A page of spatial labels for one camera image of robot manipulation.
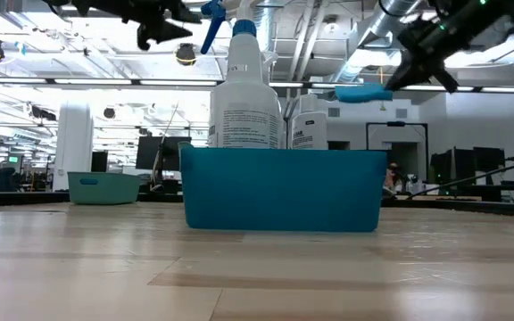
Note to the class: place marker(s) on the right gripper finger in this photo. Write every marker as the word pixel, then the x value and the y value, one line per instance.
pixel 413 67
pixel 411 81

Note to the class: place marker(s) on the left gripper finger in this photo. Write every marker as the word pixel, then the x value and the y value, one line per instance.
pixel 183 13
pixel 170 32

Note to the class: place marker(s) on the blue sponge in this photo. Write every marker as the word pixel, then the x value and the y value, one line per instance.
pixel 362 93

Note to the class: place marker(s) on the blue-trigger spray bottle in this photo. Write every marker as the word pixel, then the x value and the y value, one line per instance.
pixel 243 111

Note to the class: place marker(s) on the white labelled bottle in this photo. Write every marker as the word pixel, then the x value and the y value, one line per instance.
pixel 309 129

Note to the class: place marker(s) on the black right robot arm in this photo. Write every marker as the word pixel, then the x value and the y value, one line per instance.
pixel 484 18

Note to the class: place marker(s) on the long light bar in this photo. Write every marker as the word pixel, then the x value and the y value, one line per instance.
pixel 172 82

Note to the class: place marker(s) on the person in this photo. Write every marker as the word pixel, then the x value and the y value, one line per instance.
pixel 391 176

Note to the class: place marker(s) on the black monitor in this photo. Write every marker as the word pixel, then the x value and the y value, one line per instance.
pixel 489 158
pixel 150 153

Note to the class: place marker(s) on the large teal basket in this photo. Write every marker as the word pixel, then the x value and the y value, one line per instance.
pixel 184 145

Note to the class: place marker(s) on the white pillar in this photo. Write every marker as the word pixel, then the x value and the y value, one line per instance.
pixel 74 142

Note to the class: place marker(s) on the black box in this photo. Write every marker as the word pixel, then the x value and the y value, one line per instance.
pixel 99 161

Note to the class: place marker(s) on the small teal bin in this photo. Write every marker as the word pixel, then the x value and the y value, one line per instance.
pixel 114 189

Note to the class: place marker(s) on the blue plastic bin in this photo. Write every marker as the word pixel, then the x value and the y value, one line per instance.
pixel 284 191

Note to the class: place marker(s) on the black rectangular frame stand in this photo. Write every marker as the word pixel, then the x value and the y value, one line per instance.
pixel 396 124

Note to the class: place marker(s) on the narrow silver duct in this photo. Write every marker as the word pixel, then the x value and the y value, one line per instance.
pixel 382 18

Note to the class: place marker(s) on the wide ribbed silver duct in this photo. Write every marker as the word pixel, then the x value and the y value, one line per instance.
pixel 263 22

